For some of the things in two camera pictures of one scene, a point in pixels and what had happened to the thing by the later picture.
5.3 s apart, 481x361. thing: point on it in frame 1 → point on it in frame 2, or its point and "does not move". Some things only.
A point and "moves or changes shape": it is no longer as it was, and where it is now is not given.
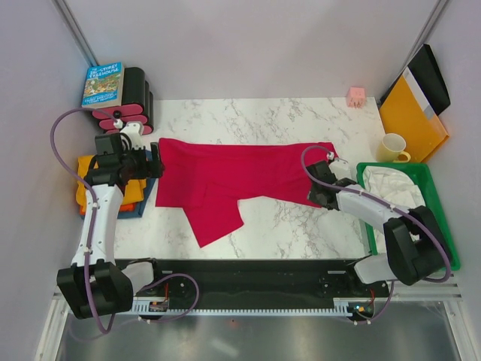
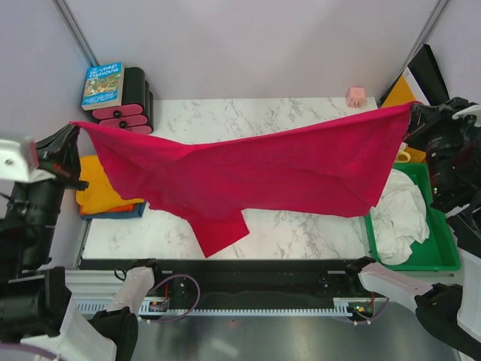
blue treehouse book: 103,86 does not move
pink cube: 356,98 does not move
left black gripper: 140,153 → 58,153
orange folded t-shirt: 130,207 does not move
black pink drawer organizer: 137,104 does not move
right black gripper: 311,195 → 425,118
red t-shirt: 207,178 moves or changes shape
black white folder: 425,78 does not move
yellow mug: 391,147 → 410,155
